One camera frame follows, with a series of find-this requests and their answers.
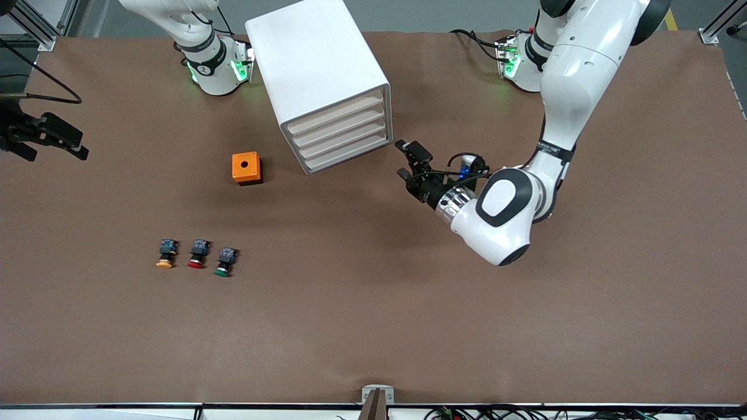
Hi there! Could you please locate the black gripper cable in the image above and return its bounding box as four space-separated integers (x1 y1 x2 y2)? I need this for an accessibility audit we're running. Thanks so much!
0 41 82 106

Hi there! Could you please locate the cream cabinet drawer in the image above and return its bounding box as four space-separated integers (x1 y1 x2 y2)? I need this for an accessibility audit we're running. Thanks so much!
292 106 387 149
298 120 388 161
303 131 390 173

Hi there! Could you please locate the white drawer cabinet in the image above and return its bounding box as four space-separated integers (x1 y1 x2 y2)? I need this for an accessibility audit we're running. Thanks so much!
245 0 393 176

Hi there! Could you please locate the orange box with hole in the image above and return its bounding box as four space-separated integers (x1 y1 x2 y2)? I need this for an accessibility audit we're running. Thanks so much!
232 152 263 186

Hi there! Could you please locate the red push button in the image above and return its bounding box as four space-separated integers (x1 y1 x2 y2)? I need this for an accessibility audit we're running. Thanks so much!
187 239 211 270

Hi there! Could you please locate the yellow push button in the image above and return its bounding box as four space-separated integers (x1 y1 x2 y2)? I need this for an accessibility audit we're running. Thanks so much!
156 239 178 270

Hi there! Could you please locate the black arm base cable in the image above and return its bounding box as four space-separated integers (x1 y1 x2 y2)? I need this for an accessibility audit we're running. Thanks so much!
449 29 504 62

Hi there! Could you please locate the aluminium frame post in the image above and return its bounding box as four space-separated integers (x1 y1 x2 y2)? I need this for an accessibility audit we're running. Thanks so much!
699 0 747 46
9 0 79 52

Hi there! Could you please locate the green push button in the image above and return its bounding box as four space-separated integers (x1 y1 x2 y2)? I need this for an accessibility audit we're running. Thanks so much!
214 247 238 277

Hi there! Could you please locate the black cable bundle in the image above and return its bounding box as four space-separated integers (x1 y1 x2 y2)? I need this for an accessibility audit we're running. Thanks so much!
423 404 747 420

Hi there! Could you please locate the brown wedge post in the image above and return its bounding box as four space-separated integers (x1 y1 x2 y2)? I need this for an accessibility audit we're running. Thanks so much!
359 389 388 420

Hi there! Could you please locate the grey metal edge bracket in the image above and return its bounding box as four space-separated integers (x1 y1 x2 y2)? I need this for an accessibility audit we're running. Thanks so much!
362 385 395 405

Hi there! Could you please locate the grey plastic tray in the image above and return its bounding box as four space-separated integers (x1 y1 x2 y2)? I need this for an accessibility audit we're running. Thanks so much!
286 92 387 138

